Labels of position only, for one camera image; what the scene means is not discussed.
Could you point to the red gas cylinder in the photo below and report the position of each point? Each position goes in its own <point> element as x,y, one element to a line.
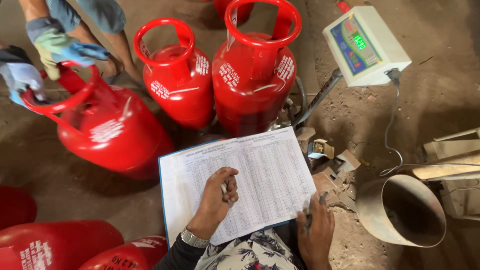
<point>123,257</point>
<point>15,206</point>
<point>247,97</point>
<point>180,97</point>
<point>67,240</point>
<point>112,138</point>

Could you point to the person's left hand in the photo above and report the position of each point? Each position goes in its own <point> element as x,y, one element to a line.
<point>212,202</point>

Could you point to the white pen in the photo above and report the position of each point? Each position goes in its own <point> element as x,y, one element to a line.
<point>224,188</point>

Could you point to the floral shirt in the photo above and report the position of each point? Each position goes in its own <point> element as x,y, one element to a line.
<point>243,255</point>

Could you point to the silver wristwatch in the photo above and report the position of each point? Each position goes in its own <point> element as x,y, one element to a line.
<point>193,239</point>

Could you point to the person's right hand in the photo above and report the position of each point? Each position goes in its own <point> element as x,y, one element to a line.
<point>318,236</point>

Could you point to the heap of brick rubble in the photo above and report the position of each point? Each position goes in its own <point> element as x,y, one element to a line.
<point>326,180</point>

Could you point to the stack of wooden planks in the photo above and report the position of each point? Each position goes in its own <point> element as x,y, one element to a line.
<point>446,150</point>

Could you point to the dark grey pen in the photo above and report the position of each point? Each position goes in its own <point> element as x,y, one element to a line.
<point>323,197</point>

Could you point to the metal scale pole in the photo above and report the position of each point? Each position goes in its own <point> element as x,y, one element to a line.
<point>318,95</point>

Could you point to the rusty metal cone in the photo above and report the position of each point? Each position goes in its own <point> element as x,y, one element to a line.
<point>375,210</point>

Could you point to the person's left fingers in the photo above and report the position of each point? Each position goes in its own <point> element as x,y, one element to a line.
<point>231,193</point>

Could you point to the small cardboard box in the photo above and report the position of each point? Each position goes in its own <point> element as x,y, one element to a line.
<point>325,147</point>

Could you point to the person's right fingers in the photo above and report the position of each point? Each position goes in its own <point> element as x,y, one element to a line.
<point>315,210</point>

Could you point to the white weighing scale display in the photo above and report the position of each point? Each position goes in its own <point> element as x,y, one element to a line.
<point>375,56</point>

